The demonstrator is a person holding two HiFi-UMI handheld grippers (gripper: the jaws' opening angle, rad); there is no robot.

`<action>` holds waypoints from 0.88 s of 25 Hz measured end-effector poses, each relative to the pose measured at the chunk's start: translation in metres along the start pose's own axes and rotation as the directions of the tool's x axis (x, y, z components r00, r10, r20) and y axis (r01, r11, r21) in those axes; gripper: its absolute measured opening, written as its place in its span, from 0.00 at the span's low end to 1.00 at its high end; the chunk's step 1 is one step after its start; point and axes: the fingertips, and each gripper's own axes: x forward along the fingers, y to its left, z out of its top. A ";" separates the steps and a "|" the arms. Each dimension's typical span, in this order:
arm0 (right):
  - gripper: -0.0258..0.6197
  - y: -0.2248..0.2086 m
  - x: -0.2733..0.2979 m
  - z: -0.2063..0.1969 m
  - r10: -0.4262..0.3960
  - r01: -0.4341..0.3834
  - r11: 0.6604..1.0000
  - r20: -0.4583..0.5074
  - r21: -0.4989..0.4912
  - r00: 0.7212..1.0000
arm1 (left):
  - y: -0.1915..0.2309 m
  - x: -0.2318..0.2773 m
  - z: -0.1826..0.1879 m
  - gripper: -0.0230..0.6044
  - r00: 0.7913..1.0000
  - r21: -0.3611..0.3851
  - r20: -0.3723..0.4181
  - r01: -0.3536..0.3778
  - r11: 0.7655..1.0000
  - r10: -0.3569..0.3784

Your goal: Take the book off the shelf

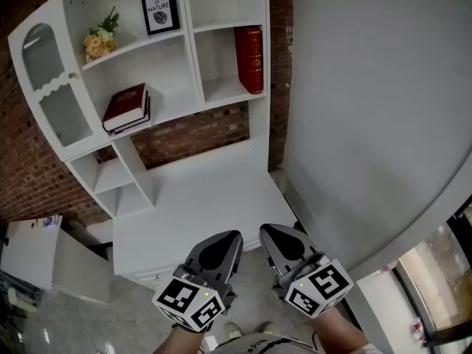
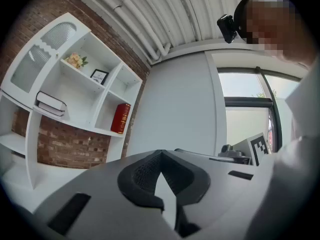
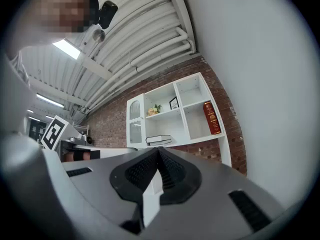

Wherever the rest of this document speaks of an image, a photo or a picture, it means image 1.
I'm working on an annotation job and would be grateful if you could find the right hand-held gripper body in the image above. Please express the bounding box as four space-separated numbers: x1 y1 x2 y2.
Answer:
274 251 354 319

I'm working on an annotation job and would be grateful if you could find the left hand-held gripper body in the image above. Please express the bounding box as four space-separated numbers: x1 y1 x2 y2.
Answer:
151 262 237 334

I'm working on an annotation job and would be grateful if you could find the thick dark red book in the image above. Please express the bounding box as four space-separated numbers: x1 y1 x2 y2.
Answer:
102 83 148 132

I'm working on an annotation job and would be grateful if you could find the white shelf unit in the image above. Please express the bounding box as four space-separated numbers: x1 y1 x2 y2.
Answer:
7 0 271 219

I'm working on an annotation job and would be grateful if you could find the bright red hardcover book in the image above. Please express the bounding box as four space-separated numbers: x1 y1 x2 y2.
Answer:
234 27 265 95

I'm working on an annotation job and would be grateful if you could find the person's left forearm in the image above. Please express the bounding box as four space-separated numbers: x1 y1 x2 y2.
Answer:
153 326 206 354

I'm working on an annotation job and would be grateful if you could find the person's right forearm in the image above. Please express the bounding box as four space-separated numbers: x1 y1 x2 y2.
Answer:
313 306 369 354

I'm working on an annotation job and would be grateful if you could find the white desk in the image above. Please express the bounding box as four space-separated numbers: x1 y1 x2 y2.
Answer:
111 138 300 293

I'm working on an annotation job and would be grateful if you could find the person's left shoe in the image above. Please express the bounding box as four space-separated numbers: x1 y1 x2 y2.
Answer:
224 322 244 339

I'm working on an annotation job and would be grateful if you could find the person's white shirt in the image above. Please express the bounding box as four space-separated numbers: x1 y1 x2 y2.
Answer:
217 332 381 354

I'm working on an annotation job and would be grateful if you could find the black framed window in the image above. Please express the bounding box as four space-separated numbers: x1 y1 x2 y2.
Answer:
390 193 472 348

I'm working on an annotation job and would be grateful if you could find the white box with label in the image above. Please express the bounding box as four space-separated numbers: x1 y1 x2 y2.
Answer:
0 215 111 305

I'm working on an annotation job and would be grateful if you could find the white ribbed-glass cabinet door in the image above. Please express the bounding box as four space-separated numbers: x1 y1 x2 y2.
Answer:
7 0 111 162

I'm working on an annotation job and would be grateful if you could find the yellow artificial flower bouquet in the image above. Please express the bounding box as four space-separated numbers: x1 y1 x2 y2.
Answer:
83 6 121 65

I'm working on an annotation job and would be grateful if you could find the black framed leaf picture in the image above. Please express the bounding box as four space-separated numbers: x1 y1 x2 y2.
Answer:
140 0 181 36

